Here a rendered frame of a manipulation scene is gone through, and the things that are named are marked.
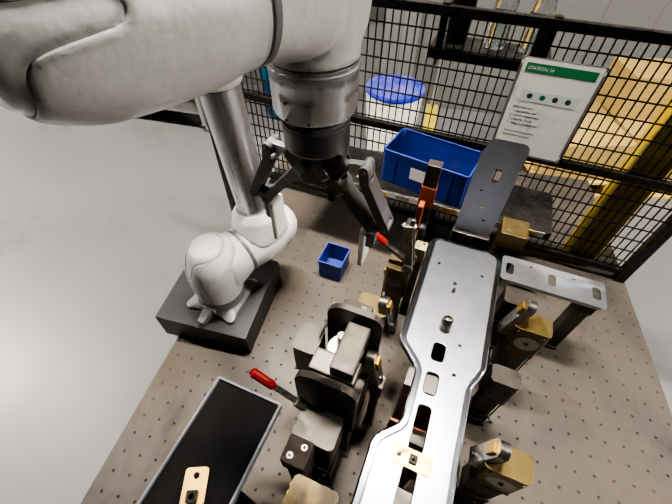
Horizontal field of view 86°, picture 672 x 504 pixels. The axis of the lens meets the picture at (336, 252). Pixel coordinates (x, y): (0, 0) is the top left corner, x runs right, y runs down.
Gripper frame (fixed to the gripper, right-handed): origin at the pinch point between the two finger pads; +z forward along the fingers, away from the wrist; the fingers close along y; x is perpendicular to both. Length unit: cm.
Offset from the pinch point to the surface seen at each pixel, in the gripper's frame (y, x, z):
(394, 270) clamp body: 8, 32, 42
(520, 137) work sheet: 32, 90, 25
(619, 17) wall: 102, 367, 54
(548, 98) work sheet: 35, 90, 11
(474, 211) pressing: 25, 62, 38
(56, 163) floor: -304, 118, 146
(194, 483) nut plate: -8.8, -32.3, 29.8
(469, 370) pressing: 33, 13, 46
